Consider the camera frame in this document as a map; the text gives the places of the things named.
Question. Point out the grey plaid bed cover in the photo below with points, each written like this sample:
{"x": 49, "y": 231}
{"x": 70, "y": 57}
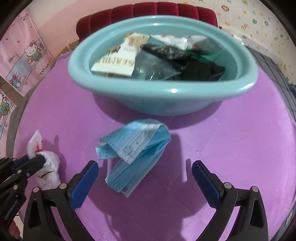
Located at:
{"x": 287, "y": 91}

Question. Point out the red tufted velvet sofa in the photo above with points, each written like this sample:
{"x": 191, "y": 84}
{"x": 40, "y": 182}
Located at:
{"x": 91, "y": 23}

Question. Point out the white red plastic bag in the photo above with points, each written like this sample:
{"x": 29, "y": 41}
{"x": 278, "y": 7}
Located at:
{"x": 47, "y": 177}

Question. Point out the purple quilted table cover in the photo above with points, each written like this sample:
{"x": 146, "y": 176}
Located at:
{"x": 247, "y": 141}

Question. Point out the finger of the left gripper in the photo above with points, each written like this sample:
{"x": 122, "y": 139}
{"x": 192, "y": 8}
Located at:
{"x": 29, "y": 168}
{"x": 21, "y": 161}

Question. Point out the brown cardboard box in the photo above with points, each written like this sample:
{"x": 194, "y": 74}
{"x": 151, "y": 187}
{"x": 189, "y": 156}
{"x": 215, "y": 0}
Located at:
{"x": 70, "y": 47}

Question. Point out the small black packet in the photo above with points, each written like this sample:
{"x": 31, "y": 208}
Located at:
{"x": 166, "y": 52}

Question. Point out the brown white snack packet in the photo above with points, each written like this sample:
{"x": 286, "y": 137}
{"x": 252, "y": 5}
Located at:
{"x": 120, "y": 60}

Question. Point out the white orange snack packet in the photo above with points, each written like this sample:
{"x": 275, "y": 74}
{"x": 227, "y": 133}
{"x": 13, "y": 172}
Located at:
{"x": 191, "y": 42}

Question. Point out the black knit glove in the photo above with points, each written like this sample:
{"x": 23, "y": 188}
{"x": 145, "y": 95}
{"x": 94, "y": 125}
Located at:
{"x": 200, "y": 71}

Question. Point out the blue face mask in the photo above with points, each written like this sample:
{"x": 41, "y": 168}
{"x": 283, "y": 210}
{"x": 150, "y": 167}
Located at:
{"x": 138, "y": 145}

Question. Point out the clear zip bag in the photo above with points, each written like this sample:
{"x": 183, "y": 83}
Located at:
{"x": 150, "y": 67}

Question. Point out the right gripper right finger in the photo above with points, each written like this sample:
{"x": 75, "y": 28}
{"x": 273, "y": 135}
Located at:
{"x": 251, "y": 221}

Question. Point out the pink hello kitty curtain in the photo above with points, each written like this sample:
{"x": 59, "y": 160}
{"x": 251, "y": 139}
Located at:
{"x": 24, "y": 57}

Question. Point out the light blue plastic basin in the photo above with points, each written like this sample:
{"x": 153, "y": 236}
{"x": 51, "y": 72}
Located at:
{"x": 163, "y": 97}

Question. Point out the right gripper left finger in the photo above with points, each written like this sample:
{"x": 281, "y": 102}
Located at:
{"x": 40, "y": 222}

